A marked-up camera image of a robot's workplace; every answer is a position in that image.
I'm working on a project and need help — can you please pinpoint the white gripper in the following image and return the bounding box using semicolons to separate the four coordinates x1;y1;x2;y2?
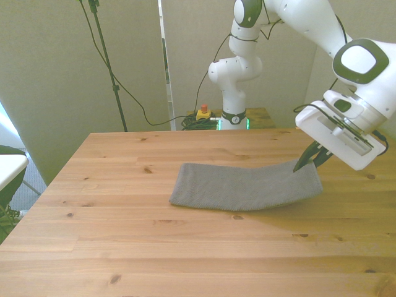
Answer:
292;100;388;173

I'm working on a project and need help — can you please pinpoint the grey towel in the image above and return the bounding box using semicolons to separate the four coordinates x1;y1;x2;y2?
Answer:
168;158;324;213

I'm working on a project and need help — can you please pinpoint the yellow emergency stop button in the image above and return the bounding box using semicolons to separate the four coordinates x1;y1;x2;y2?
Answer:
196;104;213;122

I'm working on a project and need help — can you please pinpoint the white vertical panel strip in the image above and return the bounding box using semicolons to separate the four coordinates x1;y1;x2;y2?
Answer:
157;0;177;131

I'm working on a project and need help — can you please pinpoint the black tripod stand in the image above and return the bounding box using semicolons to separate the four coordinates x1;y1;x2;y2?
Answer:
78;0;129;132

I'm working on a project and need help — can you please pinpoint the white side table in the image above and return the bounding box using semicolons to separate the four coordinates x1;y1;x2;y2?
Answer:
0;153;41;196

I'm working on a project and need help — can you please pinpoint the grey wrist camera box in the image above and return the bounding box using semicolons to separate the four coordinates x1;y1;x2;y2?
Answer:
332;116;374;153

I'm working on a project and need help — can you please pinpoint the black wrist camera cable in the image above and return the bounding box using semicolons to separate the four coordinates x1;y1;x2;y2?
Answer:
293;103;389;147

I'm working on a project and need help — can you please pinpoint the coiled black cable bundle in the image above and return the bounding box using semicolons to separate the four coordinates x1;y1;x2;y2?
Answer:
180;114;220;131

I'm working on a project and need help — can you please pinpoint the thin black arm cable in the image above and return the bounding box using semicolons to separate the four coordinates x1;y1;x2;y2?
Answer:
195;17;284;113

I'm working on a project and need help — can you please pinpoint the long black tripod cable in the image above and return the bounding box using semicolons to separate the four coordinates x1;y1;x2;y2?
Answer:
80;0;188;126

